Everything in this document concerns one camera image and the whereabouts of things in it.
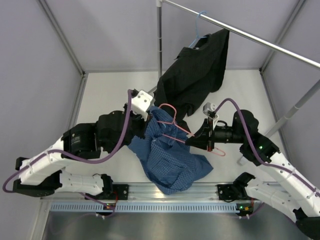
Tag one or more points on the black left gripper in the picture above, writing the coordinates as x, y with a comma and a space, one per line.
142, 122

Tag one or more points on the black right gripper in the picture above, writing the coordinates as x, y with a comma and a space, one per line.
202, 137

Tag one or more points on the blue checked shirt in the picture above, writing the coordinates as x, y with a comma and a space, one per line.
164, 157

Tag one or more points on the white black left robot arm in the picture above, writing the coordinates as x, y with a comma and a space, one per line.
90, 143

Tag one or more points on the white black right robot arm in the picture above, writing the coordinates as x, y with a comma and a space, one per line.
300, 200

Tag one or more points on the black pinstriped shirt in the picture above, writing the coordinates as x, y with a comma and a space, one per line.
196, 72

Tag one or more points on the white left rack foot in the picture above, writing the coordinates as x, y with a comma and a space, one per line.
152, 90

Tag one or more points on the silver clothes rack top bar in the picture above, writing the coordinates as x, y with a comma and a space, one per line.
246, 35

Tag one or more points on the silver right rack pole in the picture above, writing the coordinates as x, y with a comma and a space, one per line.
294, 109

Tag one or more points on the silver rack pole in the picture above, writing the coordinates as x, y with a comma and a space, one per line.
159, 38
294, 109

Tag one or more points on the silver left rack pole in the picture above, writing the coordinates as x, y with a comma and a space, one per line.
159, 38

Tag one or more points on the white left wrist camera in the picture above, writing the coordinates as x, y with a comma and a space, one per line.
141, 102

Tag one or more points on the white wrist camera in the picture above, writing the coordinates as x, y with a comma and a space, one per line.
209, 109
141, 102

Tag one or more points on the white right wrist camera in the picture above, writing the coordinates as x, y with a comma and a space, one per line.
209, 109

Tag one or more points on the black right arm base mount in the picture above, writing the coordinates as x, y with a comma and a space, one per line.
231, 192

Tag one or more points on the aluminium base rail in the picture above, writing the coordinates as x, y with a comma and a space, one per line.
148, 192

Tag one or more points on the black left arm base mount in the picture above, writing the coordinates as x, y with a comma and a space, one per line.
114, 192

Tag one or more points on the blue wire hanger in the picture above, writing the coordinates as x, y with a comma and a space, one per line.
197, 33

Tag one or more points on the grey slotted cable duct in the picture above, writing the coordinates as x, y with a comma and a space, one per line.
150, 207

